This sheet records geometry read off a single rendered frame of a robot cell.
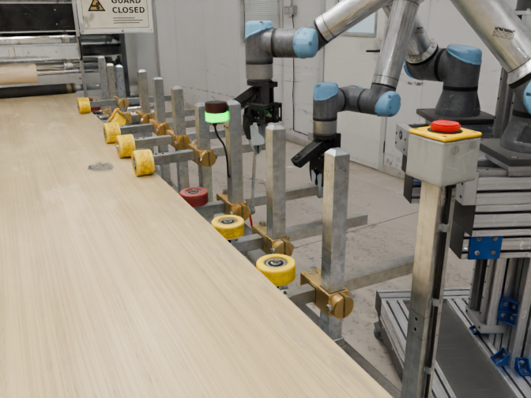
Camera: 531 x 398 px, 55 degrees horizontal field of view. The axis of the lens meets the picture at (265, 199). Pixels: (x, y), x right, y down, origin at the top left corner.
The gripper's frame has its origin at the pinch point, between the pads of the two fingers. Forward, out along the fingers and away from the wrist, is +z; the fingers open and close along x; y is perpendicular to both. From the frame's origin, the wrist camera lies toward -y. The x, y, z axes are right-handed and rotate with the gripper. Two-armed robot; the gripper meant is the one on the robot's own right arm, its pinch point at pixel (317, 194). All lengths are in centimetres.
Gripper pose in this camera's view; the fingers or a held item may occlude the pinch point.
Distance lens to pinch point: 165.7
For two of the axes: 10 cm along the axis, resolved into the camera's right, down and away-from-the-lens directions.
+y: 8.9, -1.6, 4.2
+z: 0.1, 9.4, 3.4
